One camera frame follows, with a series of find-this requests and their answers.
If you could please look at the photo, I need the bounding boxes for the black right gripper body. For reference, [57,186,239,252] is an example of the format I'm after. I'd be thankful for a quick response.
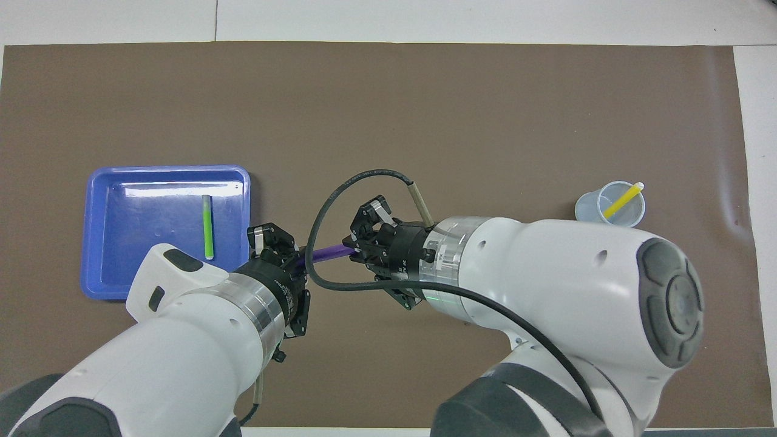
[384,221,436,289]

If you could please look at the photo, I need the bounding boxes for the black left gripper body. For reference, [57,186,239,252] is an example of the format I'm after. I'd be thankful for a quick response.
[239,257,310,331]

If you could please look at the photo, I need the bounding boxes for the purple pen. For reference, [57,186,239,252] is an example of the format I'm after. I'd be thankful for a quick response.
[296,243,356,268]

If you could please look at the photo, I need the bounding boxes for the green pen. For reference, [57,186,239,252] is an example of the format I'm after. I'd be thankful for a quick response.
[202,194,215,260]

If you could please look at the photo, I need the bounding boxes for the yellow pen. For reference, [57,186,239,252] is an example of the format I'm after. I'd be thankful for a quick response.
[603,182,645,219]

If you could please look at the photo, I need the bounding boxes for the blue plastic tray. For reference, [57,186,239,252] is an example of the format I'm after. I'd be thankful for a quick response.
[81,165,251,302]

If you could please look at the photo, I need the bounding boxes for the brown paper table mat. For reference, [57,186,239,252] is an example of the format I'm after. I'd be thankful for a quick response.
[0,41,756,429]

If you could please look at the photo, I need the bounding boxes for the clear plastic cup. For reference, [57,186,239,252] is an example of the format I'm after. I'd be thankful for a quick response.
[574,181,646,228]

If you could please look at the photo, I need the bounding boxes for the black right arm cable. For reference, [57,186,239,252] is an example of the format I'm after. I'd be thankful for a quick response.
[305,169,608,425]

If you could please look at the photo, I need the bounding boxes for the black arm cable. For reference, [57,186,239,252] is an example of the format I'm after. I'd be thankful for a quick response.
[305,169,608,425]
[239,371,268,425]

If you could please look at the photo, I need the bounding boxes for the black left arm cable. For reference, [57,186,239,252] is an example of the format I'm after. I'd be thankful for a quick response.
[239,371,268,425]

